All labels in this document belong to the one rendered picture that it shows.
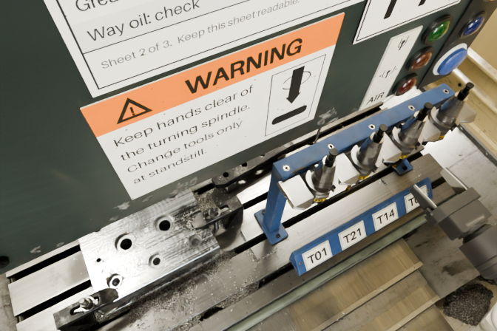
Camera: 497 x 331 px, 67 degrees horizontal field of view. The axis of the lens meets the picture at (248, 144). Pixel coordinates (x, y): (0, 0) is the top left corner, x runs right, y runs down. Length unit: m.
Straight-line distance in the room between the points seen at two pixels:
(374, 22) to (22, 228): 0.26
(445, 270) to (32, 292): 1.15
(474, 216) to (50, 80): 0.78
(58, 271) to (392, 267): 0.93
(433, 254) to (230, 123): 1.15
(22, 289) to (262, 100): 0.95
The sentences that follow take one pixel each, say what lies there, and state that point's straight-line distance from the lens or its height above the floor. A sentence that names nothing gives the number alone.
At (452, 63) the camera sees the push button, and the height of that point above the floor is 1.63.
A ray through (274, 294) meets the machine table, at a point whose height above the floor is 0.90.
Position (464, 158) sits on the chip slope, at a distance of 1.42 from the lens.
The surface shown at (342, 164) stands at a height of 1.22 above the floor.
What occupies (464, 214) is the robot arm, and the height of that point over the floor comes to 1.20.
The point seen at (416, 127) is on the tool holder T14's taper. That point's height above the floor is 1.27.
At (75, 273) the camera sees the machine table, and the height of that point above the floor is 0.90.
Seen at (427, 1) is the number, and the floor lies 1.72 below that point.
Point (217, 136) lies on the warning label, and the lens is 0.26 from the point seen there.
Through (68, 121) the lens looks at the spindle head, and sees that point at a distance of 0.20.
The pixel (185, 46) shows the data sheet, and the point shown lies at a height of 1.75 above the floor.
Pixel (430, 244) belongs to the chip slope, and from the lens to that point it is 1.35.
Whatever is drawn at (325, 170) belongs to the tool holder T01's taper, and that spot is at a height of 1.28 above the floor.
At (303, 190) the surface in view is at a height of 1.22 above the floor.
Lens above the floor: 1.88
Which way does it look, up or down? 58 degrees down
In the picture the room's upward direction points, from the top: 3 degrees clockwise
